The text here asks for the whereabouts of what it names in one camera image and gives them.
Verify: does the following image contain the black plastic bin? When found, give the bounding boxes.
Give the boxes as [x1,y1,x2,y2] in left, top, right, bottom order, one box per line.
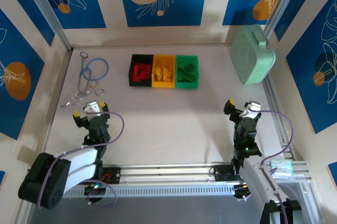
[128,54,154,87]

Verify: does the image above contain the green plastic bin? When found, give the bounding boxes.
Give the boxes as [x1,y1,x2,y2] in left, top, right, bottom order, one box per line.
[174,54,200,90]

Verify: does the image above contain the yellow plastic bin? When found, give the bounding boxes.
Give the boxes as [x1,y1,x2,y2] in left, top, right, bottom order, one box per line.
[152,54,176,89]

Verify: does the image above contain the metal forceps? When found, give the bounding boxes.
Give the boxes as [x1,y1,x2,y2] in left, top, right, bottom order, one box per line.
[60,81,105,109]

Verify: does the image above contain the blue stethoscope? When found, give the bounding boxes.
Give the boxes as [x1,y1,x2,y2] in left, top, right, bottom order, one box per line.
[74,51,110,97]

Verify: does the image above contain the clear plastic bag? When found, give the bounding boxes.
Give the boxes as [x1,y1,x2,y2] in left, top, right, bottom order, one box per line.
[268,158,313,182]

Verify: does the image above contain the mint green carry case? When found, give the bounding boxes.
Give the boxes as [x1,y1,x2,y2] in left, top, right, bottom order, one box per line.
[229,23,276,85]

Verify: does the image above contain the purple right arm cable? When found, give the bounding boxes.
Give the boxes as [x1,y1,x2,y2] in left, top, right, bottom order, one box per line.
[238,110,294,224]

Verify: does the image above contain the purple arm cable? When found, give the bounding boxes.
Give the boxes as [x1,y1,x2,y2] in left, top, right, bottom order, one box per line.
[238,110,294,224]
[36,111,126,209]

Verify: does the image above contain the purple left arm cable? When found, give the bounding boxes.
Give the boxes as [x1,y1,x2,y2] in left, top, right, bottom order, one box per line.
[36,111,126,209]

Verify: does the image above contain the aluminium side rail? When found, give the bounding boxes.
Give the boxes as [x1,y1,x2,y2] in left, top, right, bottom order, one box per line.
[263,76,295,163]
[39,48,74,168]

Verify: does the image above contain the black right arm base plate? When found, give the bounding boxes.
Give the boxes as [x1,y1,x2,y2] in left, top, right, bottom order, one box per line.
[213,164,237,182]

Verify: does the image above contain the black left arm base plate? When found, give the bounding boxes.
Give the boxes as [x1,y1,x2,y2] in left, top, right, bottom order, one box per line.
[101,167,122,185]

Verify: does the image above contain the aluminium mounting rail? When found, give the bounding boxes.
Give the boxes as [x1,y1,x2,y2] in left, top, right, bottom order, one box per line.
[67,163,314,190]

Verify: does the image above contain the slotted grey cable duct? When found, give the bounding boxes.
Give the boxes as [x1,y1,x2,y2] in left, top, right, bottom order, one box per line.
[63,184,239,199]

